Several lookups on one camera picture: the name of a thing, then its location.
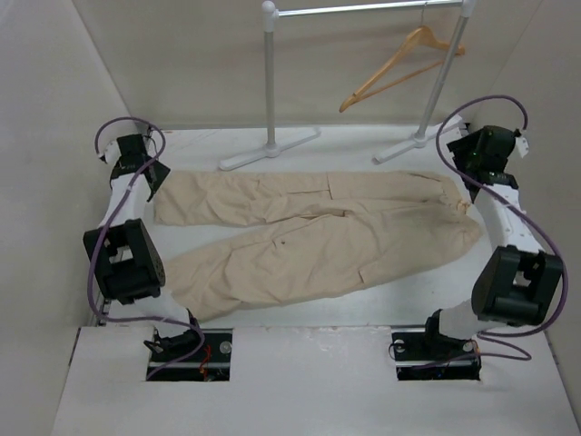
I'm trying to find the beige trousers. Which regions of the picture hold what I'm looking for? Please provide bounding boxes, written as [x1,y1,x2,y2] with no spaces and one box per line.
[154,171,482,321]

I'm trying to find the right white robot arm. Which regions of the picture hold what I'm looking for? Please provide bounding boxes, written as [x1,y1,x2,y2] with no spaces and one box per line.
[389,125,566,381]

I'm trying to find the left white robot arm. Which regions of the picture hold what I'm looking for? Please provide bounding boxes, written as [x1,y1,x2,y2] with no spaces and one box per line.
[83,134,204,364]

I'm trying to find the wooden clothes hanger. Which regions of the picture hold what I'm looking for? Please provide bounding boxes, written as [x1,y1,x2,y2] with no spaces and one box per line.
[339,20,466,113]

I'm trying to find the white clothes rack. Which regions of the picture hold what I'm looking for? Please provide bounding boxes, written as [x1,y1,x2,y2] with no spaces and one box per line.
[219,1,477,172]

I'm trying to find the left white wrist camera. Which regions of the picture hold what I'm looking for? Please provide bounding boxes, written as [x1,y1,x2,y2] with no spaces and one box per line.
[98,140,121,164]

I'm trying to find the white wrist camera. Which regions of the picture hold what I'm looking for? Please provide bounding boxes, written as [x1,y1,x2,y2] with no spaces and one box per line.
[98,140,121,164]
[514,129,530,159]

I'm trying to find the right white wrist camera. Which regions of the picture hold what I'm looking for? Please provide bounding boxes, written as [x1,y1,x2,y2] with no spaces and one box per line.
[514,129,530,159]

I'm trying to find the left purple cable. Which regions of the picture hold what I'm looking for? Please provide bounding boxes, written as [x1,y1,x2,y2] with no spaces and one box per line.
[85,116,208,382]

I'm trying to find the purple cable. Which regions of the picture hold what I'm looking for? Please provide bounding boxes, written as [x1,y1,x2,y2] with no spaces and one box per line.
[435,94,571,362]
[85,116,208,382]

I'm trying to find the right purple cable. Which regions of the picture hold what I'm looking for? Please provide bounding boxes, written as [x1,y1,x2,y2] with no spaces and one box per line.
[435,94,571,362]

